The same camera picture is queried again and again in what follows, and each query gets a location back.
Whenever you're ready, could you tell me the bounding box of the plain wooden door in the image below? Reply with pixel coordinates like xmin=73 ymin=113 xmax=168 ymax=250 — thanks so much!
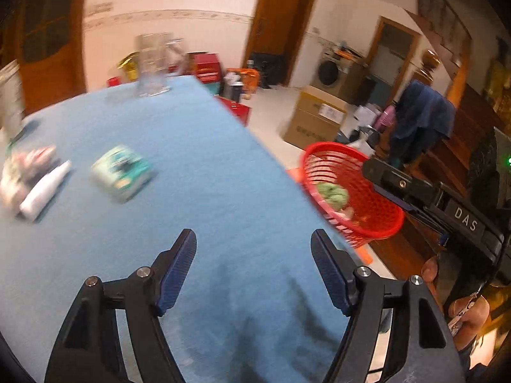
xmin=243 ymin=0 xmax=323 ymax=87

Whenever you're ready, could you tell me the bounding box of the red gift box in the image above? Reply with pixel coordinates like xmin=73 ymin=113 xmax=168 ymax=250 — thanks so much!
xmin=193 ymin=52 xmax=223 ymax=85

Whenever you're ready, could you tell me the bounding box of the red plastic basket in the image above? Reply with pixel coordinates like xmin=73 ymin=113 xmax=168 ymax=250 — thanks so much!
xmin=299 ymin=141 xmax=406 ymax=247

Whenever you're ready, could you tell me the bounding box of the orange bag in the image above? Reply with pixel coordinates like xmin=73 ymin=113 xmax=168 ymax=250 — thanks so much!
xmin=235 ymin=68 xmax=261 ymax=93

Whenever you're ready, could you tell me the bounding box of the blue garment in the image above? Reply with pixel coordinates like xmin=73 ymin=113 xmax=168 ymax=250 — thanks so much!
xmin=392 ymin=80 xmax=456 ymax=162

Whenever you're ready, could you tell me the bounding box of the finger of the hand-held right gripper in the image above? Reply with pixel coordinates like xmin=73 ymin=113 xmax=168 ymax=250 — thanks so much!
xmin=404 ymin=207 xmax=453 ymax=249
xmin=361 ymin=159 xmax=443 ymax=210

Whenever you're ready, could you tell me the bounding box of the large cardboard box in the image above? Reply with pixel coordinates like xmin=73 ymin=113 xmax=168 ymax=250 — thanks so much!
xmin=283 ymin=85 xmax=359 ymax=151

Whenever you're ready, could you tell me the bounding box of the white tube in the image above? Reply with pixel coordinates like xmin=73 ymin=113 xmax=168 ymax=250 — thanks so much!
xmin=19 ymin=160 xmax=73 ymax=221

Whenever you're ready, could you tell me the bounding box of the person's right hand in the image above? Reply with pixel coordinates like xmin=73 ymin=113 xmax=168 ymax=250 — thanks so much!
xmin=422 ymin=255 xmax=492 ymax=352

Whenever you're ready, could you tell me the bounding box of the flat red box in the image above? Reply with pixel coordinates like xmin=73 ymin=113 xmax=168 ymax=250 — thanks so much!
xmin=216 ymin=96 xmax=253 ymax=127

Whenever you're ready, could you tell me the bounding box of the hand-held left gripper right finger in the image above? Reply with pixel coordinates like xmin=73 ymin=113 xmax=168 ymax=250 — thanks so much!
xmin=310 ymin=229 xmax=468 ymax=383

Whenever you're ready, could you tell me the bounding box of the gold foil bag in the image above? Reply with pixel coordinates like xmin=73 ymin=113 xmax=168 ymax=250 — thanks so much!
xmin=117 ymin=51 xmax=141 ymax=84

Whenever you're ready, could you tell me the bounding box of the clear plastic jug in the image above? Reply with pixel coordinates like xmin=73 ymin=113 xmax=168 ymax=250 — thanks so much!
xmin=135 ymin=32 xmax=187 ymax=98

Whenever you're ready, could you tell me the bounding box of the washing machine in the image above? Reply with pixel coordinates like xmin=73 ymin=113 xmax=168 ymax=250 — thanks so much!
xmin=310 ymin=58 xmax=362 ymax=97

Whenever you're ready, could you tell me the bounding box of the teal tissue packet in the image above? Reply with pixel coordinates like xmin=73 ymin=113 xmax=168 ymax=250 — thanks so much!
xmin=90 ymin=145 xmax=155 ymax=203

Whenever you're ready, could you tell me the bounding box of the green cloth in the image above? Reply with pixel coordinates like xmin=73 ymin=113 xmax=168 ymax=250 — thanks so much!
xmin=317 ymin=182 xmax=349 ymax=211

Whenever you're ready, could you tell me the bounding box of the pink white packet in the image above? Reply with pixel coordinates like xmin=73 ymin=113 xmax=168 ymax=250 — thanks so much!
xmin=0 ymin=145 xmax=57 ymax=210

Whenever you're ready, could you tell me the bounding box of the blue tablecloth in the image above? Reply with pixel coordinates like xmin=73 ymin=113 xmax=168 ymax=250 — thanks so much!
xmin=0 ymin=75 xmax=394 ymax=383

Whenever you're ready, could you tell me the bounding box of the wooden door with glass panes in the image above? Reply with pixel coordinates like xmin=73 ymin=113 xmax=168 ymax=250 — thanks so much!
xmin=0 ymin=0 xmax=88 ymax=112

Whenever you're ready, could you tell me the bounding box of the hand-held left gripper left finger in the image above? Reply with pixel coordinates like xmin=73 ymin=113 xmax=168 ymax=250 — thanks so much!
xmin=44 ymin=228 xmax=198 ymax=383

